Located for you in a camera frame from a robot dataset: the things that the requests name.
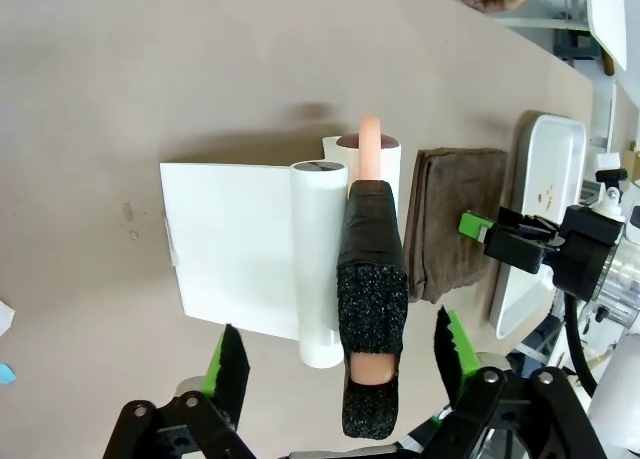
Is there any white paper scrap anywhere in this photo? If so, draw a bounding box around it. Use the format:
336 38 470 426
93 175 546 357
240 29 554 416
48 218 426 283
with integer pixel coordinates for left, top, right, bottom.
0 300 17 338

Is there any pink lint roller black grip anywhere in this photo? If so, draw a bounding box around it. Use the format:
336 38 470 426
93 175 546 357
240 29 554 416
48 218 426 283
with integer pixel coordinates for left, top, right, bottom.
322 113 410 440

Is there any white folding tablet stand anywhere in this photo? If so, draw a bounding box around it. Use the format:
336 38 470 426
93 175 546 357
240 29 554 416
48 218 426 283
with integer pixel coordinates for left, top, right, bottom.
159 161 350 369

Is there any cardboard box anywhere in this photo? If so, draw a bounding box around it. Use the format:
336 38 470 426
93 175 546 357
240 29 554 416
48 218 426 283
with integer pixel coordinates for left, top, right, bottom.
621 147 640 181

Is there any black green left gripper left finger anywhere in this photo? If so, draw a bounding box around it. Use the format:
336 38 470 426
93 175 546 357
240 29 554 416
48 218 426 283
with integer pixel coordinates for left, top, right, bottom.
102 323 261 459

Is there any silver metal tray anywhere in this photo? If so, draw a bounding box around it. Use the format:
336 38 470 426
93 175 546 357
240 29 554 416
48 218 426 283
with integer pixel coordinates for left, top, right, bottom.
488 113 588 339

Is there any white side table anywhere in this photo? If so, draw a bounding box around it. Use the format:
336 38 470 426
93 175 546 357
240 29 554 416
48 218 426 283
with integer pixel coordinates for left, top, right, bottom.
583 0 629 73

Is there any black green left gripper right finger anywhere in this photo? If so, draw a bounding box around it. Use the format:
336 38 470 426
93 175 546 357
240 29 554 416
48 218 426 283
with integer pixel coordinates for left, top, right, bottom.
434 306 616 459

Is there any brown towel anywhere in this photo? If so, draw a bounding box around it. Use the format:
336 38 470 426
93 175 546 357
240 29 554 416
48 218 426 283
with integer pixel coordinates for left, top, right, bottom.
402 147 510 304

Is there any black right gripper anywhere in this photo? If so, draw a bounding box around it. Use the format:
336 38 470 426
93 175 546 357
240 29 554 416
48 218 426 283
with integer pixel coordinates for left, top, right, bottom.
459 204 624 300

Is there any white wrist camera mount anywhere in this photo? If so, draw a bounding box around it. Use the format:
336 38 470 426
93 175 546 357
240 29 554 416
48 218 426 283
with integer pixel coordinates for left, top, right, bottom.
594 167 629 224

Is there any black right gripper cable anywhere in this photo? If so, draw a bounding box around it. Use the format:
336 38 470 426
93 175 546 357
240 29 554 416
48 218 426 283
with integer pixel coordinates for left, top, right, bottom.
563 292 600 399

